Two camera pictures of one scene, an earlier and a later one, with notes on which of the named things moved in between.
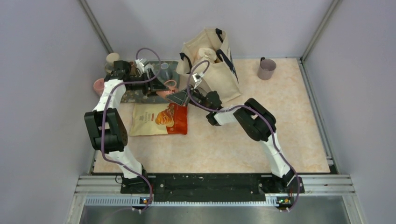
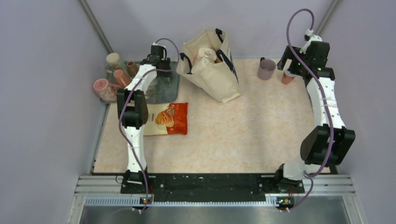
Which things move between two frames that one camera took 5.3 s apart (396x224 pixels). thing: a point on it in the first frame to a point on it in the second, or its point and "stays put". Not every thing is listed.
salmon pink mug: [172, 85] to [287, 78]
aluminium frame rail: [106, 190] stays put
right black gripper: [181, 97] to [287, 54]
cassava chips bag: [153, 119] stays put
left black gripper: [155, 85] to [167, 62]
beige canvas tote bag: [207, 61] stays put
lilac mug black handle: [266, 68] stays put
